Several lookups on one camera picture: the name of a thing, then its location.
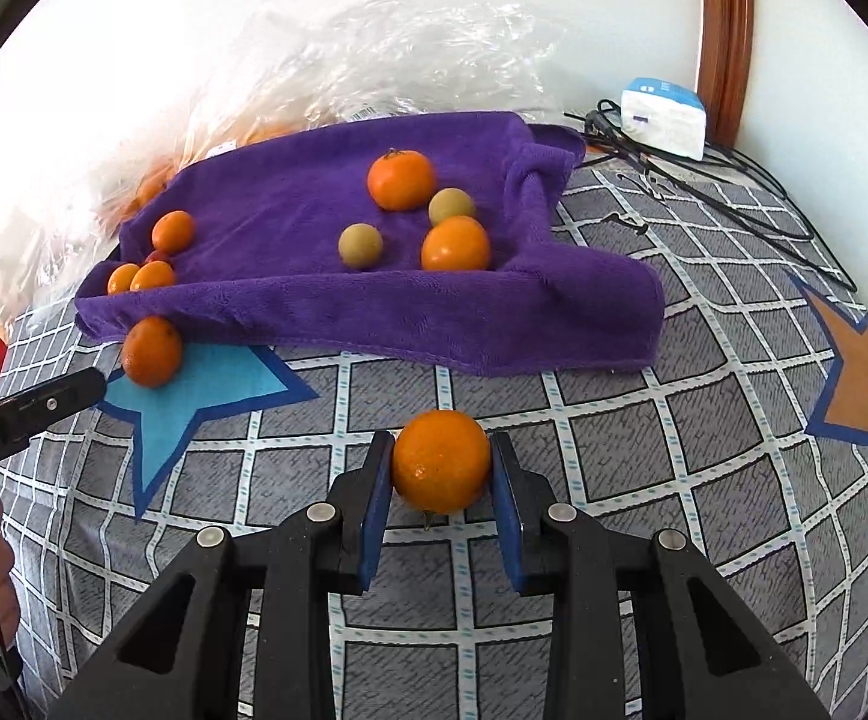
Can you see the small tangerine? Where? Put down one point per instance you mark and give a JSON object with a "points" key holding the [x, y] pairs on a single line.
{"points": [[173, 232], [153, 275], [121, 278]]}

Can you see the yellow-green small fruit back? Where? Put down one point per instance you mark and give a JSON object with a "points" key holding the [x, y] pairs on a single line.
{"points": [[448, 203]]}

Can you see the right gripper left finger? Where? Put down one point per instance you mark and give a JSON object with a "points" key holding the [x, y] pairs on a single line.
{"points": [[178, 651]]}

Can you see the yellow-green small fruit front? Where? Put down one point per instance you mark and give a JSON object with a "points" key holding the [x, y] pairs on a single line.
{"points": [[360, 246]]}

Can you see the white blue charger box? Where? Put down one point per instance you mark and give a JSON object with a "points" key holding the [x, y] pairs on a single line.
{"points": [[664, 115]]}

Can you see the grey checkered tablecloth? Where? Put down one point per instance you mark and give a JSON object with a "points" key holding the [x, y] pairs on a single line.
{"points": [[713, 440]]}

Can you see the purple towel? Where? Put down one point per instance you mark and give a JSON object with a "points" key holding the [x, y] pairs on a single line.
{"points": [[263, 267]]}

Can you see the yellow-green small fruit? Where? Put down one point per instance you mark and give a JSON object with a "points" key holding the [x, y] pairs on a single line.
{"points": [[448, 203], [360, 246]]}

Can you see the brown wooden door frame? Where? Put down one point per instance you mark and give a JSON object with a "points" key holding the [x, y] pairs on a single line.
{"points": [[725, 58]]}

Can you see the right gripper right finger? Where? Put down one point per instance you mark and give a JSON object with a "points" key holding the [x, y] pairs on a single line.
{"points": [[701, 652]]}

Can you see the clear plastic bag right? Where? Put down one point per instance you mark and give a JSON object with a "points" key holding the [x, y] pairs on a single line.
{"points": [[388, 57]]}

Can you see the red plum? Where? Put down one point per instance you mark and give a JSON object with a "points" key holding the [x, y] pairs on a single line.
{"points": [[157, 256]]}

